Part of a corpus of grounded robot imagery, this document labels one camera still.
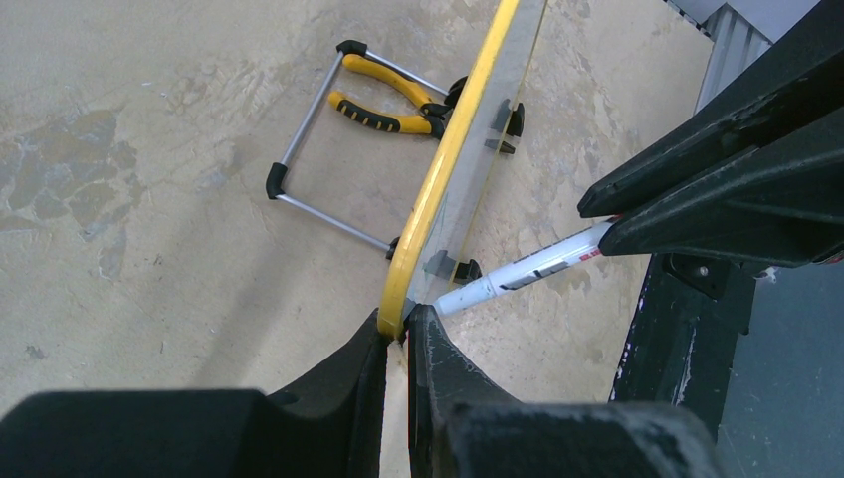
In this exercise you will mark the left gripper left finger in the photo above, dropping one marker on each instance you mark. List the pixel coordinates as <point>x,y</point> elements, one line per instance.
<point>326,423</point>

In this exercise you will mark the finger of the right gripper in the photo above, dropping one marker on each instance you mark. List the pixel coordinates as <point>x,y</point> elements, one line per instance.
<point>798,80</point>
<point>779,205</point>

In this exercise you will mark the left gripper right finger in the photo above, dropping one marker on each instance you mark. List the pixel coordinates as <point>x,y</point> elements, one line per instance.
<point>462,424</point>

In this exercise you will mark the yellow framed whiteboard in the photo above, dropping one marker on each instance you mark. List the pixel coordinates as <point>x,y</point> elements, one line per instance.
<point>429,259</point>

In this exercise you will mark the white green marker pen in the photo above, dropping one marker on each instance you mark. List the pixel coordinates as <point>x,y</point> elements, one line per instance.
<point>526,270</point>

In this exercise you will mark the yellow black pliers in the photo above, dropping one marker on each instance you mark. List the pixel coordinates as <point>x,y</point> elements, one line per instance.
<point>386,101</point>

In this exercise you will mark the aluminium extrusion frame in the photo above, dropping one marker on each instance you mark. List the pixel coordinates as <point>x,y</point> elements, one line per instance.
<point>741,32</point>

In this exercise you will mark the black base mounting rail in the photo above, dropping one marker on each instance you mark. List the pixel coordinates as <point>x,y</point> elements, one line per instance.
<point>681,343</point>

